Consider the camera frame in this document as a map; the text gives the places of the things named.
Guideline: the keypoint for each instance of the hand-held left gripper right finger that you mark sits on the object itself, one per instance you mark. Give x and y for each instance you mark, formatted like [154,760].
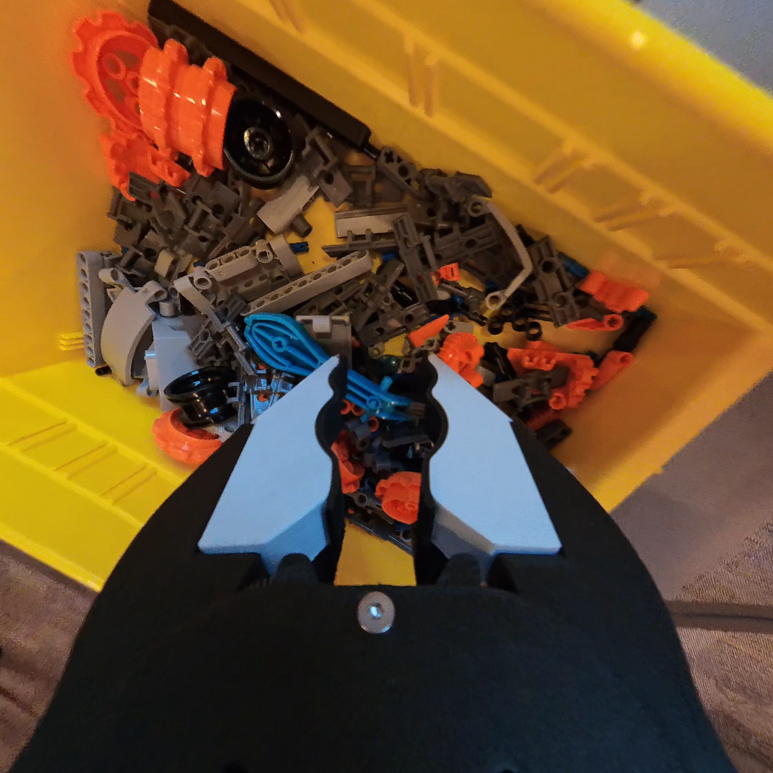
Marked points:
[489,483]

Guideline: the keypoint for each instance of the pile of building brick parts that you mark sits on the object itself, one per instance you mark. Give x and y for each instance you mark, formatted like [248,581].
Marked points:
[362,272]

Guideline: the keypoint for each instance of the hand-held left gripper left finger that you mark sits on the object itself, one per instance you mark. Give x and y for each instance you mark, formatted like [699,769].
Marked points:
[272,483]

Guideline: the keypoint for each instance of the yellow plastic bin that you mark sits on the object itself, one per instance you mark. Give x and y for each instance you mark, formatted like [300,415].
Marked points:
[543,90]

